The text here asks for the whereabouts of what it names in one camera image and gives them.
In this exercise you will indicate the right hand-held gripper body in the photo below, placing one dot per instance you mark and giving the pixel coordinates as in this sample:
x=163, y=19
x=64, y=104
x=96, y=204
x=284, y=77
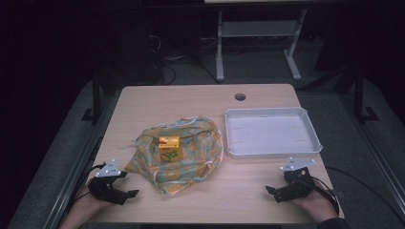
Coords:
x=297, y=183

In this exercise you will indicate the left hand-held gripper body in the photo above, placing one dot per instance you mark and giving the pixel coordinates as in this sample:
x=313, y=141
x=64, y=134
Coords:
x=103, y=186

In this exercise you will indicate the person's left hand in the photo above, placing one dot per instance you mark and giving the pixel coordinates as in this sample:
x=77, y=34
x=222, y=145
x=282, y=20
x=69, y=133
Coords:
x=86, y=200

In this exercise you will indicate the person's right hand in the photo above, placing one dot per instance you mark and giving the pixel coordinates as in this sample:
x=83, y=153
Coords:
x=315, y=205

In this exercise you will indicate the yellow packet with green print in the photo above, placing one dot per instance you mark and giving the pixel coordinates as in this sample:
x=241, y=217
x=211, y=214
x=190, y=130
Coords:
x=170, y=155

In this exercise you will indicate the white plastic tray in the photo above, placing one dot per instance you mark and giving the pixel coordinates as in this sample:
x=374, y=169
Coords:
x=270, y=133

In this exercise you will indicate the yellow box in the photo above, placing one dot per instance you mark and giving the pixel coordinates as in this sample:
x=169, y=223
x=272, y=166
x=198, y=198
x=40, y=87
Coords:
x=169, y=142

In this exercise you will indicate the patterned cloth bag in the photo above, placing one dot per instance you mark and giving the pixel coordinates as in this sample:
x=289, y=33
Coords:
x=191, y=165

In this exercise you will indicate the black metal stand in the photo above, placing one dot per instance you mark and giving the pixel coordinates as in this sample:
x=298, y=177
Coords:
x=95, y=101
x=359, y=95

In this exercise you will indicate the white metal desk frame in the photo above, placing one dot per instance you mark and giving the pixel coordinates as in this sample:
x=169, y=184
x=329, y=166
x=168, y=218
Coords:
x=258, y=28

